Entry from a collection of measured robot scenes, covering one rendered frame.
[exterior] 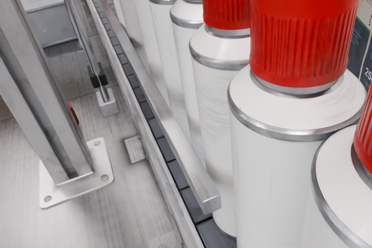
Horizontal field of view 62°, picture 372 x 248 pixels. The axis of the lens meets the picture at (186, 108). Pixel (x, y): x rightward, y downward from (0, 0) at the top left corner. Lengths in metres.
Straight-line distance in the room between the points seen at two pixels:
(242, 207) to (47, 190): 0.30
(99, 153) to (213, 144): 0.26
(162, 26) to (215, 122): 0.11
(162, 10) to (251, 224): 0.16
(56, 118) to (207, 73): 0.22
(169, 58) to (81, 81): 0.36
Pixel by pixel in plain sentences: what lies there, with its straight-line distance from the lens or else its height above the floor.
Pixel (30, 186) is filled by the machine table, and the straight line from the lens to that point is 0.44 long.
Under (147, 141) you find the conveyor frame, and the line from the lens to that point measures 0.35.
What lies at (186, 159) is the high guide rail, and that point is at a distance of 0.21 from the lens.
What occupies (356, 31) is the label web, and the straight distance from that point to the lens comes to 0.35.
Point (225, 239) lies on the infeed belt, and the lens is 0.27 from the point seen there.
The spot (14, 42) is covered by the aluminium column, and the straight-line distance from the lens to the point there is 0.31.
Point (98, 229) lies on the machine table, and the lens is 0.36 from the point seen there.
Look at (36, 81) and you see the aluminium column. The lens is 0.32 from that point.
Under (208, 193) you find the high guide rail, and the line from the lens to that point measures 0.19.
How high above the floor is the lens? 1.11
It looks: 38 degrees down
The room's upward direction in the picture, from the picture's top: 9 degrees counter-clockwise
